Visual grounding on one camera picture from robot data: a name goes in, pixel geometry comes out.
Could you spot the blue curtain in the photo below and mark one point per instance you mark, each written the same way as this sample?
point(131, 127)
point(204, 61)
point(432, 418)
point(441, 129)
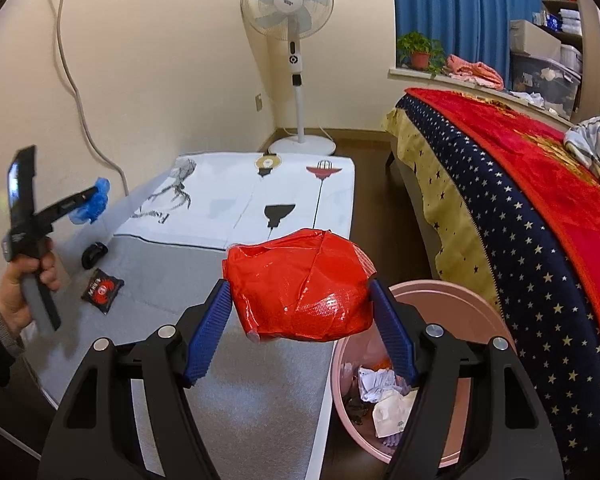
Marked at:
point(460, 10)

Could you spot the white standing fan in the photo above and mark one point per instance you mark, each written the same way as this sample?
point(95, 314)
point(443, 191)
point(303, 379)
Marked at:
point(296, 85)

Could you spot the navy starry bedspread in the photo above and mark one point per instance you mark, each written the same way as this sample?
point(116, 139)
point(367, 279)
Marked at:
point(530, 270)

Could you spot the person's left hand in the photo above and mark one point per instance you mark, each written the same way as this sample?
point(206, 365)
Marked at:
point(15, 305)

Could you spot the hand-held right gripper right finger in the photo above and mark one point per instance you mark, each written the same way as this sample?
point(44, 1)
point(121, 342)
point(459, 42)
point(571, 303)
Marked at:
point(397, 340)

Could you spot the clear plastic storage box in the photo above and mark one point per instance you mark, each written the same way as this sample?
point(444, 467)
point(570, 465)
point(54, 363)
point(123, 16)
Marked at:
point(540, 80)

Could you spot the white wall outlet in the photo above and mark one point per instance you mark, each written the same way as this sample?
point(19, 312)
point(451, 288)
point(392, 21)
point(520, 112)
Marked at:
point(258, 102)

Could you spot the red blanket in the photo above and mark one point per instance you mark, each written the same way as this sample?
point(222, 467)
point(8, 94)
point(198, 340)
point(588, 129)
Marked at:
point(530, 160)

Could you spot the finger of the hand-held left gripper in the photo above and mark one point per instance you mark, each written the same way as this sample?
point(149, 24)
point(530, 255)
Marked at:
point(60, 206)
point(21, 185)

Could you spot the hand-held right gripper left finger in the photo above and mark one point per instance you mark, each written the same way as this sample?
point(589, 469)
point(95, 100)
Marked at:
point(207, 340)

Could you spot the red plastic bag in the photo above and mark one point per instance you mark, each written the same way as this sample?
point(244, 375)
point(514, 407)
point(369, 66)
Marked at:
point(300, 285)

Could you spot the black rolled cloth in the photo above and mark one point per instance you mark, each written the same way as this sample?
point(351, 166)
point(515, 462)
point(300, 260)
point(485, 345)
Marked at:
point(94, 256)

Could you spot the black snack packet red print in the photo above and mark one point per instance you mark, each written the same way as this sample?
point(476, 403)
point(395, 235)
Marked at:
point(102, 290)

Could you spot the white printed sheet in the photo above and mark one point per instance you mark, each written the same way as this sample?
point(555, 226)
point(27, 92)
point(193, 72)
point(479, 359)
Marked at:
point(220, 195)

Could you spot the wooden bookshelf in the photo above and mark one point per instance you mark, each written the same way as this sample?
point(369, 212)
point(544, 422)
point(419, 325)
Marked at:
point(560, 4)

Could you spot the cream paper bag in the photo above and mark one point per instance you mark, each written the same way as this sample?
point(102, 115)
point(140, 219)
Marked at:
point(392, 412)

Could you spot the striped white cloth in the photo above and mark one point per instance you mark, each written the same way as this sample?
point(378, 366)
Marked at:
point(595, 145)

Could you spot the pink plastic bin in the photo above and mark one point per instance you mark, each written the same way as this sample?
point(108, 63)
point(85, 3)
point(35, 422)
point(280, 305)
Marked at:
point(480, 320)

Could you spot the blue plastic bag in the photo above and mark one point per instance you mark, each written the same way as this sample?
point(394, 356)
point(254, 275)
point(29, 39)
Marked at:
point(92, 205)

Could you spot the grey foam mat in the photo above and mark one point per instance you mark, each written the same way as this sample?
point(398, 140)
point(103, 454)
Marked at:
point(260, 400)

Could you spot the white crumpled cloth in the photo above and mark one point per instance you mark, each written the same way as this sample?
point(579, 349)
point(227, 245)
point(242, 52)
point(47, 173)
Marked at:
point(530, 99)

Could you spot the cardboard box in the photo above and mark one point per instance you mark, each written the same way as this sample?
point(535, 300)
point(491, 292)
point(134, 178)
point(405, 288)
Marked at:
point(535, 37)

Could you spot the potted green plant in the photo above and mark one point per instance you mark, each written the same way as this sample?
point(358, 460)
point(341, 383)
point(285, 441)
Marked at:
point(420, 60)

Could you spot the pink folded cloth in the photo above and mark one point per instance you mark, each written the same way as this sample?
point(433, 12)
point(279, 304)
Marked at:
point(475, 72)

